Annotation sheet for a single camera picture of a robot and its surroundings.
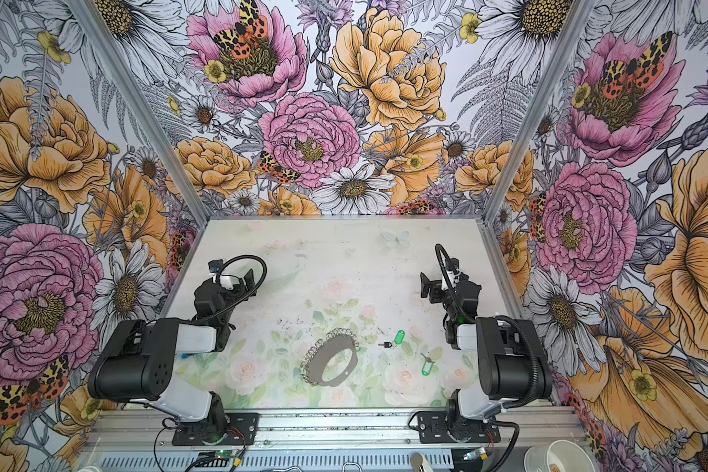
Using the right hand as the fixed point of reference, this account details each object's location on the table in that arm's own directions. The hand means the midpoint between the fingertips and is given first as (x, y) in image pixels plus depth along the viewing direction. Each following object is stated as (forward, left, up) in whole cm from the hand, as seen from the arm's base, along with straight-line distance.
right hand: (435, 276), depth 94 cm
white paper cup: (-46, -22, -8) cm, 52 cm away
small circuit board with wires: (-44, +59, -10) cm, 74 cm away
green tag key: (-17, +13, -9) cm, 23 cm away
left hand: (+1, +62, +1) cm, 62 cm away
